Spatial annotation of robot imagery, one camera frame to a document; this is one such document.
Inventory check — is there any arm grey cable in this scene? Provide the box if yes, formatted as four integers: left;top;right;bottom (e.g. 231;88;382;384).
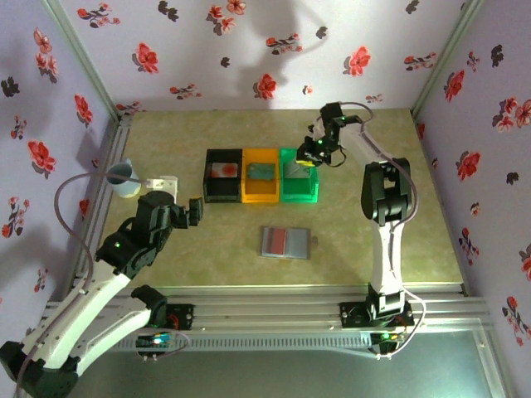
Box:
14;173;153;391
329;100;427;361

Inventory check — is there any slotted grey cable duct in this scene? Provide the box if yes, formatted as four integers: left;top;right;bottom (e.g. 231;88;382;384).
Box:
57;334;374;353

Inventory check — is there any green plastic bin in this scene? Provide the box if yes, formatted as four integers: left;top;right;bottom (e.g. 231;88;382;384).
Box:
279;147;320;205

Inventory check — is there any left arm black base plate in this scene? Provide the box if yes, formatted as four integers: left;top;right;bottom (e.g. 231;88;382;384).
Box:
119;303;196;332

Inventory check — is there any grey card holder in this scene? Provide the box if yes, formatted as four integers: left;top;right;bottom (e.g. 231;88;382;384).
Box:
259;226;319;261

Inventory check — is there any left arm grey cable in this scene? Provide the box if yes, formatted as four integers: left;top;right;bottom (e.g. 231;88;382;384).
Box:
14;173;153;391

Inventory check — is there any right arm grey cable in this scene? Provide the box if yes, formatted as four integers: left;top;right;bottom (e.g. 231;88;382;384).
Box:
329;100;427;361

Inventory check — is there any blue-grey cup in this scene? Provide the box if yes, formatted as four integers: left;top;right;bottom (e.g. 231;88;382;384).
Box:
106;162;141;199

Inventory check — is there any aluminium frame post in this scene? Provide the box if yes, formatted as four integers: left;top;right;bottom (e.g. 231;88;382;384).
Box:
40;0;125;121
409;0;485;116

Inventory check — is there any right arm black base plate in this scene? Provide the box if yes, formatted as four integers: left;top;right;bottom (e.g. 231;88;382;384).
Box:
339;301;416;331

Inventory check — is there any orange plastic bin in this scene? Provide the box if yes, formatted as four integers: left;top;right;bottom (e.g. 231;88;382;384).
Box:
241;148;281;204

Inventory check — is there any teal credit card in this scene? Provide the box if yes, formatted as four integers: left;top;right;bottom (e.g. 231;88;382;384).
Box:
246;162;277;182

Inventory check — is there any long aluminium frame rail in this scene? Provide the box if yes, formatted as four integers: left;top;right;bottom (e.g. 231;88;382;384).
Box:
39;285;493;337

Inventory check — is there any black plastic bin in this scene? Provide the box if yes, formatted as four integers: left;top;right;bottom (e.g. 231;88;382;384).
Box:
203;148;245;204

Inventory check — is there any short aluminium side rail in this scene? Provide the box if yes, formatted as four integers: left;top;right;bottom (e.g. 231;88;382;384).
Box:
72;114;134;291

